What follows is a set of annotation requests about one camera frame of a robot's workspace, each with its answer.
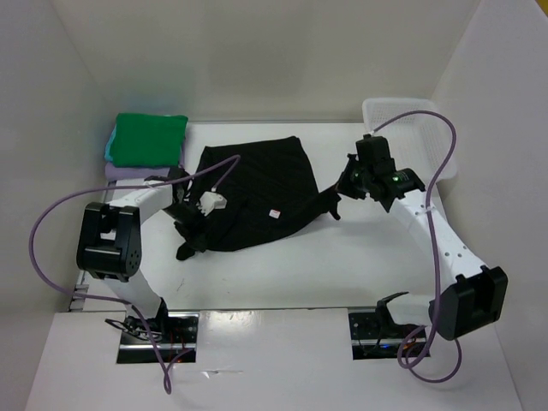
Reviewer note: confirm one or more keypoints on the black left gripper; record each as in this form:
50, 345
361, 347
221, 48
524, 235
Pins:
193, 233

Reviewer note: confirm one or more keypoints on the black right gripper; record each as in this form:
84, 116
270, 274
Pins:
344, 186

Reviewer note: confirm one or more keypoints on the black t shirt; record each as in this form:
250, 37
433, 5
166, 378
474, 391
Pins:
271, 192

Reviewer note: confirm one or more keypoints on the purple t shirt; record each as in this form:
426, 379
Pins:
139, 167

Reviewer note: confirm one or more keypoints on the green t shirt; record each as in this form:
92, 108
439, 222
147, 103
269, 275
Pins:
148, 141

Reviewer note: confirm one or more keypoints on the cyan t shirt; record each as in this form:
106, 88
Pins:
109, 145

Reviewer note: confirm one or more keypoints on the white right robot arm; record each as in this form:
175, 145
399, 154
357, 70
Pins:
468, 294

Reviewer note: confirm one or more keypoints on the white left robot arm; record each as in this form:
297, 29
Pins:
110, 246

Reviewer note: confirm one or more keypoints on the white plastic laundry basket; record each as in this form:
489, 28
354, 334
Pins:
419, 142

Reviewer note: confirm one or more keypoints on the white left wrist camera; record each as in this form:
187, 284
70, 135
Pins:
211, 201

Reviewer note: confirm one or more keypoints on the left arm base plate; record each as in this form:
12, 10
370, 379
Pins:
178, 344

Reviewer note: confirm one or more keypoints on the aluminium table edge rail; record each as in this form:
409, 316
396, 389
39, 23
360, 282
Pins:
322, 265

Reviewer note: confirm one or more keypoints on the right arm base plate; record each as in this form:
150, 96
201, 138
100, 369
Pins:
372, 341

